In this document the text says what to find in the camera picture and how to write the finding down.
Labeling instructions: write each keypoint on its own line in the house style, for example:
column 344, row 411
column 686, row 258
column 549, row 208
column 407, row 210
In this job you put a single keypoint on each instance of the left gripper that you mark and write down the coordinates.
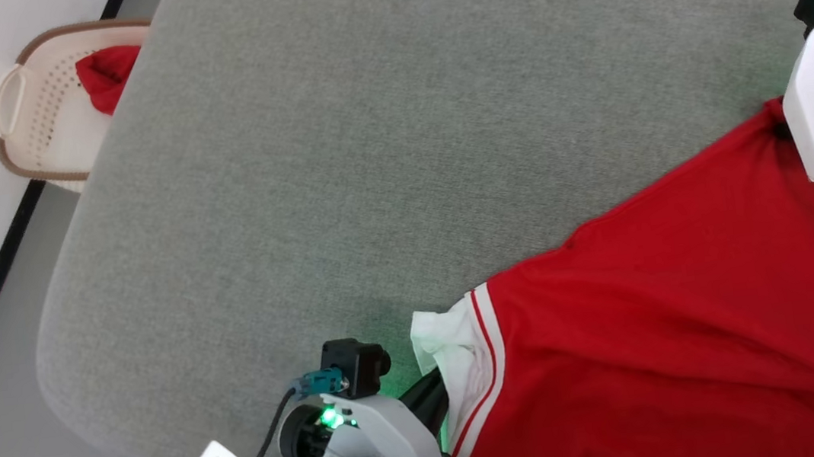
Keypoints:
column 401, row 444

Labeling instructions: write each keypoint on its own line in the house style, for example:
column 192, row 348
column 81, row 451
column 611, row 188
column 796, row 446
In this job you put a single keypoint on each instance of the red and white jersey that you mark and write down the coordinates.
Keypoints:
column 693, row 318

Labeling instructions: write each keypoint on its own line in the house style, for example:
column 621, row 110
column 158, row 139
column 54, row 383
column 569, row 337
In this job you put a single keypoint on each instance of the red cloth in basket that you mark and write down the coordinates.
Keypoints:
column 106, row 75

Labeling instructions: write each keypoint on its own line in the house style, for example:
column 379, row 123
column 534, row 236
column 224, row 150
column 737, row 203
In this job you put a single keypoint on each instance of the cream plastic laundry basket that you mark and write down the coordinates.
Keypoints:
column 48, row 108

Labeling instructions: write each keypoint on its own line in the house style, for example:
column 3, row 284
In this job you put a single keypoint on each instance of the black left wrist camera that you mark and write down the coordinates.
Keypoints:
column 353, row 365

